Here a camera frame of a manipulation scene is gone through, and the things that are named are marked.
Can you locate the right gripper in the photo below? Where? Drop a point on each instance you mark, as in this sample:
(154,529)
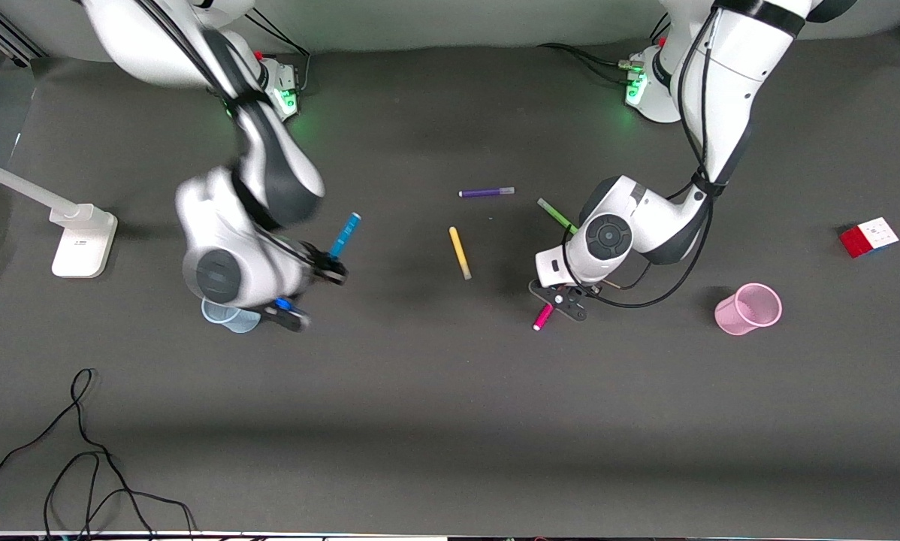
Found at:
(322,265)

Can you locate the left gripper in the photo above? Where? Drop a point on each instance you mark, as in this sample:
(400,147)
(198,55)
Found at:
(572,293)

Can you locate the pink marker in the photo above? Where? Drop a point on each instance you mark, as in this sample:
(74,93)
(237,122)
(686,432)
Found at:
(542,318)

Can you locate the blue marker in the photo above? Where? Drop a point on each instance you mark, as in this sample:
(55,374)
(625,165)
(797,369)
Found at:
(345,234)

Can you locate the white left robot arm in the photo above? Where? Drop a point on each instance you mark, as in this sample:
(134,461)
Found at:
(728,90)

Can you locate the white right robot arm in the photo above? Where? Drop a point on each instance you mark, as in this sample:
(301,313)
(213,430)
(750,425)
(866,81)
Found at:
(217,225)

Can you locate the green marker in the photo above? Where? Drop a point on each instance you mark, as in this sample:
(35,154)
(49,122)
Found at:
(555,216)

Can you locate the translucent blue cup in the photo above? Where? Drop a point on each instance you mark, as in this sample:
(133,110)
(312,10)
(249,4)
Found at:
(228,319)

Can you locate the yellow marker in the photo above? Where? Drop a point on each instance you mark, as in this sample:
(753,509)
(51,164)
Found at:
(460,253)

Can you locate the purple marker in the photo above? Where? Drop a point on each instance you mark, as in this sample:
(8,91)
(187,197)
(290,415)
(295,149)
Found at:
(487,192)

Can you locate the pink mesh cup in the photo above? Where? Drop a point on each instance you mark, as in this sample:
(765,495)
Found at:
(743,315)

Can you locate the white desk stand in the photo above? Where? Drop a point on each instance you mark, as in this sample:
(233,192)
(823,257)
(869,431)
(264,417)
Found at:
(82,240)

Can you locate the rubiks cube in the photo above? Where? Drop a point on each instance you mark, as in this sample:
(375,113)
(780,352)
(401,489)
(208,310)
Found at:
(871,237)

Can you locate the aluminium frame rack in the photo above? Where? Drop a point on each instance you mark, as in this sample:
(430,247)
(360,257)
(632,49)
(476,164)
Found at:
(3,34)

